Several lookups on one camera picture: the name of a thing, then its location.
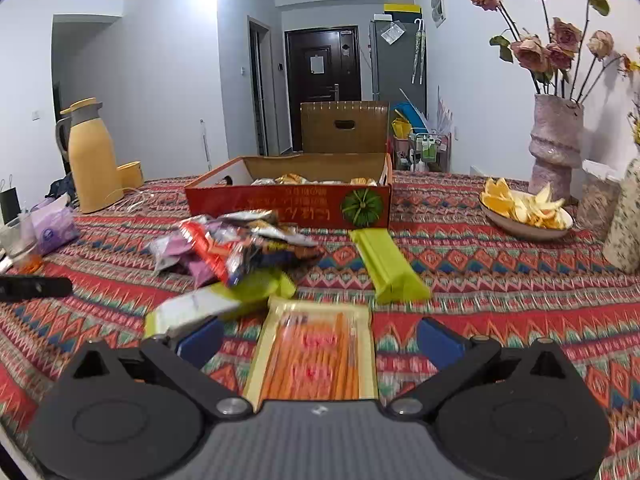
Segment green white snack packet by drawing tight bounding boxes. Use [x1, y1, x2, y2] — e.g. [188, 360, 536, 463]
[143, 269, 296, 338]

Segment green long snack box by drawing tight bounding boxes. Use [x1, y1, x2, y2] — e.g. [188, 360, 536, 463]
[349, 229, 432, 304]

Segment pink snack packet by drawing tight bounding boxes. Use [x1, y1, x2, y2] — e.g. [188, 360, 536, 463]
[148, 231, 218, 288]

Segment red snack packet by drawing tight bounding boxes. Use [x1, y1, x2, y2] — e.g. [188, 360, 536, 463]
[178, 220, 245, 286]

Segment orange stick snack pack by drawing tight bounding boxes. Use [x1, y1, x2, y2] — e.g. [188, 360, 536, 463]
[243, 297, 378, 410]

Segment orange blue snack bag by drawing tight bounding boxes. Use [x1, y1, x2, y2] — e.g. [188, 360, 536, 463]
[238, 234, 323, 274]

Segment glass of tea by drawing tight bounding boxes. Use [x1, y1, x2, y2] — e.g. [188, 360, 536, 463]
[1, 212, 43, 274]

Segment purple tissue pack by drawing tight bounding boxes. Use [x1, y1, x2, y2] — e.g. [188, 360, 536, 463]
[30, 193, 80, 256]

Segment patterned red tablecloth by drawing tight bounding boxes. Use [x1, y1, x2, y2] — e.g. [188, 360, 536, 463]
[1, 172, 639, 479]

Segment plate of orange peels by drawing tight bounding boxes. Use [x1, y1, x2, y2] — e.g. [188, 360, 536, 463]
[480, 178, 574, 242]

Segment yellow cup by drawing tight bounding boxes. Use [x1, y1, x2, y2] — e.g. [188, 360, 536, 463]
[117, 162, 144, 191]

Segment yellow thermos jug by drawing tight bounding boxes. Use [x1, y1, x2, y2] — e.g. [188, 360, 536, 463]
[55, 98, 124, 214]

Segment speckled white bottle vase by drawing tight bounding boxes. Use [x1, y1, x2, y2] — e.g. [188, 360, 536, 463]
[603, 157, 640, 274]

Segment glass jar of seeds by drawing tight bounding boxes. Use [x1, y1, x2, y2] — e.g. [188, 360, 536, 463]
[577, 159, 622, 240]

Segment red cardboard snack box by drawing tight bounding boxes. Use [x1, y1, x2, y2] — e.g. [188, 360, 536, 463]
[184, 153, 393, 230]

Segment pink textured vase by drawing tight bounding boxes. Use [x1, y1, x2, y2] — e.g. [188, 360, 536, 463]
[528, 94, 584, 200]

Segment yellow flower sprigs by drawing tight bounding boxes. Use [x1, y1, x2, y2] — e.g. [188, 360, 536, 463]
[622, 54, 640, 146]

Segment dried pink roses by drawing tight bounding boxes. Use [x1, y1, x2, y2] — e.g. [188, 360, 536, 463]
[470, 0, 639, 106]

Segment grey refrigerator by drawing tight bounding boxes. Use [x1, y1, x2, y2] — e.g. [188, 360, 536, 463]
[369, 21, 426, 113]

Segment dark entrance door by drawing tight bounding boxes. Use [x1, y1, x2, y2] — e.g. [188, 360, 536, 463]
[284, 25, 361, 152]

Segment white cable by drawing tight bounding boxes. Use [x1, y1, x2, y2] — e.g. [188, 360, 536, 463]
[114, 185, 151, 214]

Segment wire rack with bottles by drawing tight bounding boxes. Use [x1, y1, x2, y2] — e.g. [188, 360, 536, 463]
[393, 133, 451, 172]

